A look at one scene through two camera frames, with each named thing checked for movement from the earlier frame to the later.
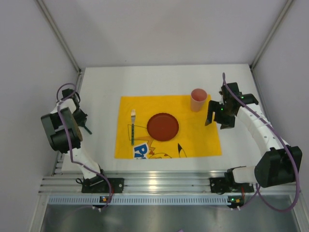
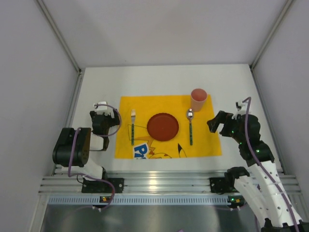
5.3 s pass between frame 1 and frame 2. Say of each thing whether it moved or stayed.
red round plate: stayed
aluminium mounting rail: stayed
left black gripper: moved
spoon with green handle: moved
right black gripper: moved
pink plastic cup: stayed
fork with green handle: stayed
